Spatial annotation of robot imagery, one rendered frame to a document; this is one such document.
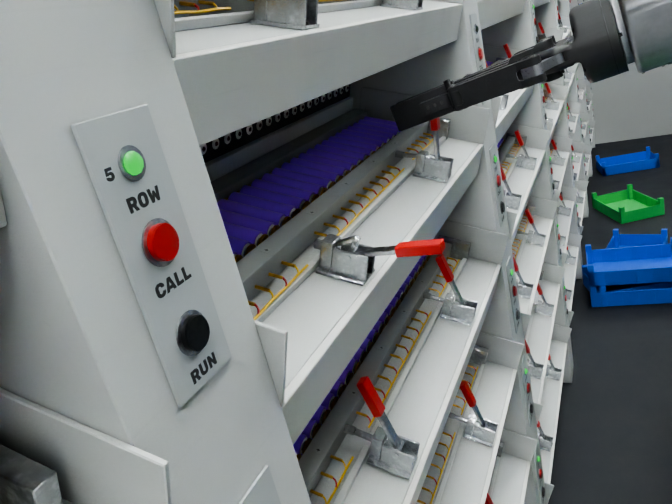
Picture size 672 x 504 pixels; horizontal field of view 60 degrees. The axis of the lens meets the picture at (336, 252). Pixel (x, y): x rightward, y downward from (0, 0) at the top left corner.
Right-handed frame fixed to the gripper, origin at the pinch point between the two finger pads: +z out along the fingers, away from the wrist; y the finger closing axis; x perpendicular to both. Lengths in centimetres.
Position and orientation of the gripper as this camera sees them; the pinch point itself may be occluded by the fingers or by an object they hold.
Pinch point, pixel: (425, 106)
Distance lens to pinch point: 68.0
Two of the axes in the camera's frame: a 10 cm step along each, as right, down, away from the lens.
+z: -8.3, 2.2, 5.0
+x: -3.9, -8.9, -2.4
